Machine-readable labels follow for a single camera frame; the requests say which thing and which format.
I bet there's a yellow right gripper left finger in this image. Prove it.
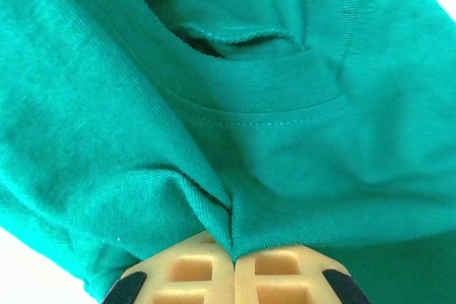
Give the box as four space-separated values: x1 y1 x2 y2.
102 231 237 304

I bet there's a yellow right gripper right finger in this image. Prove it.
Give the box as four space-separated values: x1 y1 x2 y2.
233 243 371 304

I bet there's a green t-shirt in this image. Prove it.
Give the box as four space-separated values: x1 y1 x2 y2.
0 0 456 304

